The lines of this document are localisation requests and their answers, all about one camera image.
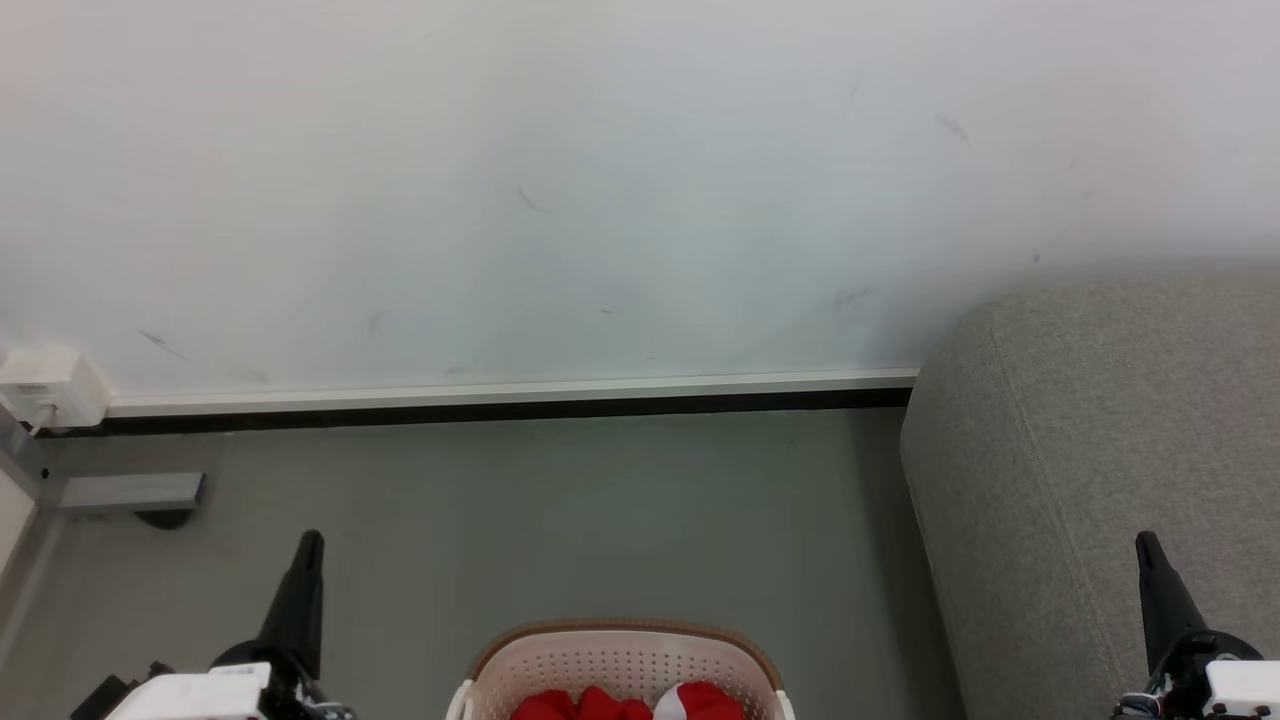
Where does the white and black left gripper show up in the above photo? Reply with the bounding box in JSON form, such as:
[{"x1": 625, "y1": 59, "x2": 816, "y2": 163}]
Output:
[{"x1": 104, "y1": 530, "x2": 353, "y2": 720}]

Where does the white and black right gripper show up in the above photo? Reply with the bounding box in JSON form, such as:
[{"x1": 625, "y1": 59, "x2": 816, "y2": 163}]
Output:
[{"x1": 1113, "y1": 531, "x2": 1280, "y2": 720}]

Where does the grey fabric sofa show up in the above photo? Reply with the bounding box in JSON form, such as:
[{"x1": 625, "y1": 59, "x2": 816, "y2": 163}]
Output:
[{"x1": 899, "y1": 278, "x2": 1280, "y2": 720}]

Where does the grey metal furniture foot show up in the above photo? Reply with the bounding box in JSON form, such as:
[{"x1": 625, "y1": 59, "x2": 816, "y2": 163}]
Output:
[{"x1": 58, "y1": 472, "x2": 207, "y2": 517}]

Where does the white skirting board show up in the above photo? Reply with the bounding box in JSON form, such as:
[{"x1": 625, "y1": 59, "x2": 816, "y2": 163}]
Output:
[{"x1": 104, "y1": 368, "x2": 920, "y2": 419}]

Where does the beige perforated laundry basket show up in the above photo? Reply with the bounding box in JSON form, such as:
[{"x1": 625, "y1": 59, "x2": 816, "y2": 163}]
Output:
[{"x1": 446, "y1": 619, "x2": 797, "y2": 720}]

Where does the white wall socket box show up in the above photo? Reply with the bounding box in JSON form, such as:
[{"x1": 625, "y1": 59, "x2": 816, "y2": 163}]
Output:
[{"x1": 0, "y1": 345, "x2": 110, "y2": 432}]

